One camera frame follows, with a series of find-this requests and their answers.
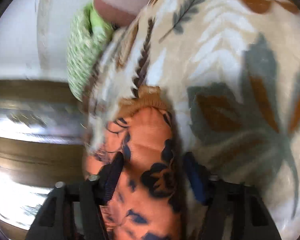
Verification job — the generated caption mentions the orange black floral garment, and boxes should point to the orange black floral garment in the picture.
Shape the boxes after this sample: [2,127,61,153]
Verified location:
[83,86,182,239]

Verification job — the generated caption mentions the brown wooden furniture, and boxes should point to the brown wooden furniture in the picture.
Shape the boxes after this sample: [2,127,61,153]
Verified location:
[0,80,85,239]

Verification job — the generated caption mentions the green white patterned pillow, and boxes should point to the green white patterned pillow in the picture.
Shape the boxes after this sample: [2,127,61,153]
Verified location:
[66,3,114,101]

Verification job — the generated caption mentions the beige leaf print blanket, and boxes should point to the beige leaf print blanket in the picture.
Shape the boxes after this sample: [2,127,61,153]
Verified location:
[86,0,300,239]

